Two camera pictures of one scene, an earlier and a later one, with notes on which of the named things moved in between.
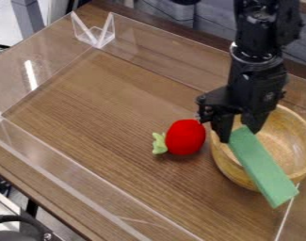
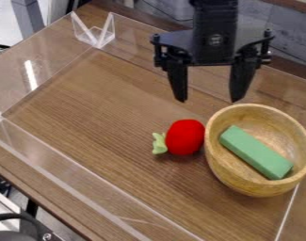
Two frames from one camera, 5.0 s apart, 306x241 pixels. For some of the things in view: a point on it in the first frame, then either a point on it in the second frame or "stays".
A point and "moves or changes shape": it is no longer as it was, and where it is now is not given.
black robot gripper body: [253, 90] to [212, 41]
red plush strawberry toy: [183, 138] stays
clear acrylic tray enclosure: [84, 87] stays
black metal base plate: [39, 235] stays
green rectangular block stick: [268, 175] moves or changes shape
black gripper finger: [221, 124] to [177, 68]
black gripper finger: [252, 120] to [241, 72]
